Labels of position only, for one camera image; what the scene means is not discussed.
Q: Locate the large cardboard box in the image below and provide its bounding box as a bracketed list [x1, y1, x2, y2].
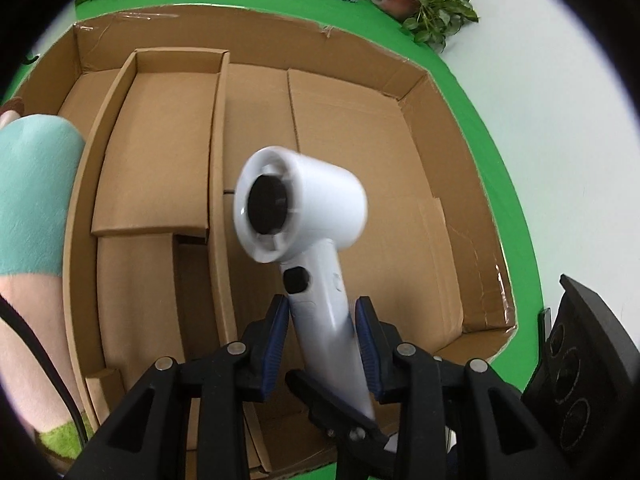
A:
[7, 4, 518, 480]

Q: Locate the narrow brown cardboard box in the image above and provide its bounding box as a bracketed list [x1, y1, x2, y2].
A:
[62, 49, 273, 480]

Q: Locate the white hair dryer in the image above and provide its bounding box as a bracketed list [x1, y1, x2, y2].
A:
[232, 146, 378, 426]

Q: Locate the pink and teal plush toy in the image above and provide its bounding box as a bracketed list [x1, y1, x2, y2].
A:
[0, 97, 96, 461]

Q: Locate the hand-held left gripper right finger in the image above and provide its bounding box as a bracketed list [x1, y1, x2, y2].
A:
[355, 296, 568, 480]

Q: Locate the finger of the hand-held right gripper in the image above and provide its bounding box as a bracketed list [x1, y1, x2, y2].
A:
[286, 369, 388, 453]

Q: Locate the black cable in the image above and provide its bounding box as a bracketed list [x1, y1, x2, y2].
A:
[0, 295, 90, 446]

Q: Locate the potted plant in red pot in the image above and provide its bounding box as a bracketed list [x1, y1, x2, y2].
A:
[363, 0, 480, 53]

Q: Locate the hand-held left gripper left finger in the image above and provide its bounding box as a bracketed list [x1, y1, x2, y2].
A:
[64, 294, 291, 480]

